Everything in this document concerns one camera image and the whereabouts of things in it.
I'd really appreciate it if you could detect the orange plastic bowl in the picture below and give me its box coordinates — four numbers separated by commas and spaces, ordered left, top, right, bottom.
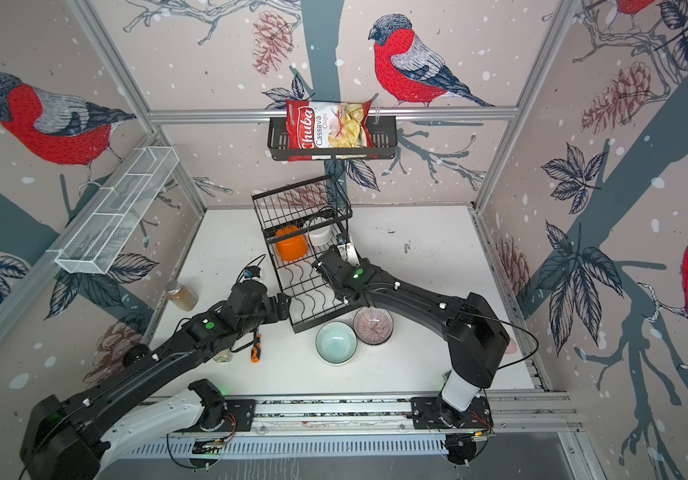
275, 225, 308, 262

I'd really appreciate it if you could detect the white ceramic bowl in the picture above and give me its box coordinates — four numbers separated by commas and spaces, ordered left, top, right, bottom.
306, 224, 333, 247

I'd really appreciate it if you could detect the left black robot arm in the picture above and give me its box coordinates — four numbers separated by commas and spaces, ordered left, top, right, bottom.
19, 279, 290, 479

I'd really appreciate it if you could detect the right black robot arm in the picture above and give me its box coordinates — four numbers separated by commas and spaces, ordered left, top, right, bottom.
312, 247, 510, 389

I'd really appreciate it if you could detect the light green ceramic bowl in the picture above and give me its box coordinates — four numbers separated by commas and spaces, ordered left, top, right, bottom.
315, 321, 358, 366

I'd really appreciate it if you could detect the small clear bottle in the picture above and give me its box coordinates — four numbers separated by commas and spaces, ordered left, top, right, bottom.
213, 349, 233, 363

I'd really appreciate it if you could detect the glass jar with lid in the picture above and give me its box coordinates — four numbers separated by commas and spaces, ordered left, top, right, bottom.
165, 280, 198, 311

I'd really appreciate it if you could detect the red cassava chips bag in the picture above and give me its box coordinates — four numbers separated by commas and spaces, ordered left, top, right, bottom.
286, 100, 373, 152

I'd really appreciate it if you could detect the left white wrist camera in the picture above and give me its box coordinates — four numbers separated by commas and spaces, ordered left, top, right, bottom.
242, 265, 261, 281

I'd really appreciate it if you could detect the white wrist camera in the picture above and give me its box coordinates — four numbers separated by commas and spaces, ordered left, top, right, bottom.
338, 242, 360, 266
242, 265, 261, 281

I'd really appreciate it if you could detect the orange handled screwdriver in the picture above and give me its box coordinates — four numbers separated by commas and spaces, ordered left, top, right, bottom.
251, 330, 262, 363

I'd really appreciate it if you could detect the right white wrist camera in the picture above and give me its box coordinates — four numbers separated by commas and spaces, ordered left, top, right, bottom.
338, 242, 360, 266

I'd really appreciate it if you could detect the black wire dish rack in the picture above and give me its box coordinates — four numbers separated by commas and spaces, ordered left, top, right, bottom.
251, 175, 360, 334

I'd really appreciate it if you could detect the white mesh wall shelf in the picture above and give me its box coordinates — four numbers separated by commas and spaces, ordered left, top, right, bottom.
55, 146, 179, 274

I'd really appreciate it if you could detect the black wall basket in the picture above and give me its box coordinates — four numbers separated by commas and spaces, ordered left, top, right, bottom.
267, 116, 397, 161

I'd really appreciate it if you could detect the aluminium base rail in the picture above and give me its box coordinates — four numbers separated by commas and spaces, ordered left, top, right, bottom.
124, 390, 581, 468

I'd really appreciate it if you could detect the pink handled brush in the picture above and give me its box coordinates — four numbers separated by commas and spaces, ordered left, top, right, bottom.
505, 339, 518, 355

